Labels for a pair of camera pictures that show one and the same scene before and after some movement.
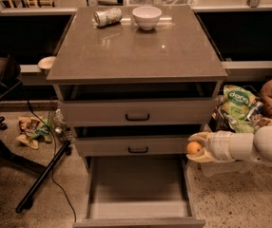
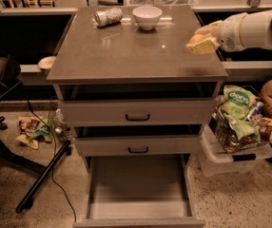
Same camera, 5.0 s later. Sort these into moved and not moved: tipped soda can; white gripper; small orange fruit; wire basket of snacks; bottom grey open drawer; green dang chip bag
Moved: white gripper; small orange fruit
Not moved: green dang chip bag; wire basket of snacks; bottom grey open drawer; tipped soda can
